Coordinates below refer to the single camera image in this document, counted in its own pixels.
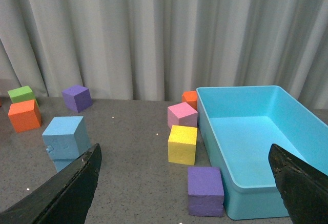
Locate orange foam cube right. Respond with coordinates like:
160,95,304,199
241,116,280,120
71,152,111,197
181,90,197,110

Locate purple foam cube front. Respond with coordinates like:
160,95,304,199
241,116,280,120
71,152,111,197
188,166,224,217

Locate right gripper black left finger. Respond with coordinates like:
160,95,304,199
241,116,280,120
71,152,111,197
1,144,102,223

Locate orange foam cube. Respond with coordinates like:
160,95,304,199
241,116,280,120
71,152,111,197
8,99,42,133
181,90,197,110

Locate cyan plastic bin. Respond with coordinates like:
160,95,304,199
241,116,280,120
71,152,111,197
197,86,327,220

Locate light blue foam cube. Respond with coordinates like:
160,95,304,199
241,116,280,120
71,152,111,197
53,159,75,172

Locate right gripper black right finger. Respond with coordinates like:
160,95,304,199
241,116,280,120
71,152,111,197
268,144,327,223

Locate grey curtain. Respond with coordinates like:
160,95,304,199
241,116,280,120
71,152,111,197
1,0,327,109

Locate green foam cube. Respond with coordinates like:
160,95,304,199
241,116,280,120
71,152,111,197
8,86,39,106

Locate pink foam cube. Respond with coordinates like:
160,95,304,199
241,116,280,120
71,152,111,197
167,102,198,129

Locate purple foam cube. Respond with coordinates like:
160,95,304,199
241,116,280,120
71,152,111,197
188,166,224,217
61,85,93,113

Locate light blue cube with dent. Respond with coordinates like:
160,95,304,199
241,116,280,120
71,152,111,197
42,116,91,160

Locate orange foam cube left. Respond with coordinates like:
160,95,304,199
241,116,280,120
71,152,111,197
8,99,42,133

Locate purple foam cube back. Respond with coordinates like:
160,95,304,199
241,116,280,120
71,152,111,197
61,85,93,113

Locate yellow foam cube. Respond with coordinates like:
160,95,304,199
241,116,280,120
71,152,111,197
168,125,198,166

